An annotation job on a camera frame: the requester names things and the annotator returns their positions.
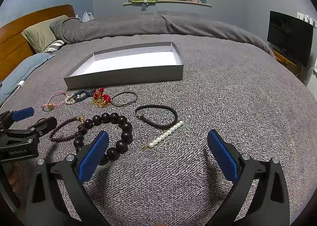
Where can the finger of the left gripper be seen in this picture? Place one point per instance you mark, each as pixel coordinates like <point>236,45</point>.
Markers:
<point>10,117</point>
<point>34,131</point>

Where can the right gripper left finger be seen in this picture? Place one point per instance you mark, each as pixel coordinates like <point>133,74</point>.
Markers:
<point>45,205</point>

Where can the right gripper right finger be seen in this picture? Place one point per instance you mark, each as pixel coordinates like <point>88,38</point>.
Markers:
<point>270,203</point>

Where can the small pearl hair clip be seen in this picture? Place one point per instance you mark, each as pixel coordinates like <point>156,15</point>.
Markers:
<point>69,100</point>

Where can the red bead gold chain jewelry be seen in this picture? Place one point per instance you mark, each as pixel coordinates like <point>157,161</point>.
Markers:
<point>101,99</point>

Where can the white pearl hair clip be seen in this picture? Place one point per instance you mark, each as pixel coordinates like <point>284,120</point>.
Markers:
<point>163,136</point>

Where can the person's left hand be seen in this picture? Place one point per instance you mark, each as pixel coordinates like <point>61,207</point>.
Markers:
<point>13,177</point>

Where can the light blue blanket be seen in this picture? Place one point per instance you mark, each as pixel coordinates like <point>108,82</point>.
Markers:
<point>21,72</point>

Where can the wooden headboard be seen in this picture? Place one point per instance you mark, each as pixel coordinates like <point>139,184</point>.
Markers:
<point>14,47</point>

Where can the olive green pillow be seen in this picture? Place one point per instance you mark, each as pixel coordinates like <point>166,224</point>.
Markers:
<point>40,36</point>

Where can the striped grey white pillow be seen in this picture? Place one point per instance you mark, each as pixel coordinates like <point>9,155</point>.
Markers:
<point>56,45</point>

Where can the grey duvet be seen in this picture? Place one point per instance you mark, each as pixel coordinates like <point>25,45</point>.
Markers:
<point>72,30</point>

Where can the white plastic bag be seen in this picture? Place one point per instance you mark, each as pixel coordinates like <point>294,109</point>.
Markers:
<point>86,17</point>

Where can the wooden tv stand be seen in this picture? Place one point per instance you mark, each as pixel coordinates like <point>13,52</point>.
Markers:
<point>294,68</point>

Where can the grey shallow cardboard tray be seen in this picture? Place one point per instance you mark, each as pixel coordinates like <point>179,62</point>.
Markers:
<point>130,64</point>

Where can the black television screen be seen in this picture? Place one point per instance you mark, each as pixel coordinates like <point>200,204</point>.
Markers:
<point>292,36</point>

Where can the wooden window shelf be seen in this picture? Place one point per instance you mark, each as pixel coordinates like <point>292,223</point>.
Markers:
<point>169,2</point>

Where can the white wall hook rack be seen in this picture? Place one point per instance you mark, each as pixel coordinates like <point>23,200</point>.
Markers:
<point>307,19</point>

